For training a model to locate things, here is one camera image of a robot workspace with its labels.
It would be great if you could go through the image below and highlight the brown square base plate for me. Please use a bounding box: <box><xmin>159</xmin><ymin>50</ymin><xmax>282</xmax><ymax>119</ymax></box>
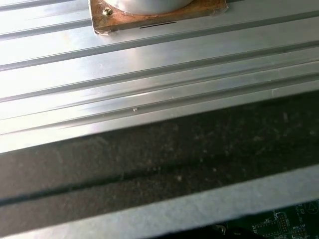
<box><xmin>89</xmin><ymin>0</ymin><xmax>229</xmax><ymax>37</ymax></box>

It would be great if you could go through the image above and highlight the green motherboard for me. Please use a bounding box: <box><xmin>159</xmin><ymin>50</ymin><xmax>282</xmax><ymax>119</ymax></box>
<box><xmin>250</xmin><ymin>198</ymin><xmax>319</xmax><ymax>239</ymax></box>

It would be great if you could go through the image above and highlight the open black PC case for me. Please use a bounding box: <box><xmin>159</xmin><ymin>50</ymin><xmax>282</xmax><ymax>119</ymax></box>
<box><xmin>0</xmin><ymin>92</ymin><xmax>319</xmax><ymax>239</ymax></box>

